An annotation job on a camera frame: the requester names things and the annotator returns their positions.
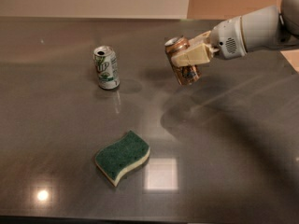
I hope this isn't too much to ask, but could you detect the green yellow sponge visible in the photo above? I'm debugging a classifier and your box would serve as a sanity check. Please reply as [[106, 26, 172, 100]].
[[94, 131, 150, 187]]

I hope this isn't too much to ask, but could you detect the orange soda can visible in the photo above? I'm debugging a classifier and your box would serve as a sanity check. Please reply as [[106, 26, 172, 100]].
[[164, 35, 201, 85]]

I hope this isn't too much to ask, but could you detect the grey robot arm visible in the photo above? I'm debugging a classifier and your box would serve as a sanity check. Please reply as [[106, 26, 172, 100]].
[[170, 0, 299, 67]]

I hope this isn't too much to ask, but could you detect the white green 7UP can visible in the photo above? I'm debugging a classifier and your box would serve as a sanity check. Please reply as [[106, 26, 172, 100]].
[[93, 46, 120, 90]]

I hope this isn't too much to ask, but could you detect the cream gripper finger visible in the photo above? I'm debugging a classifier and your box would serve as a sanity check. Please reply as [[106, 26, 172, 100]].
[[189, 31, 210, 46], [171, 44, 213, 67]]

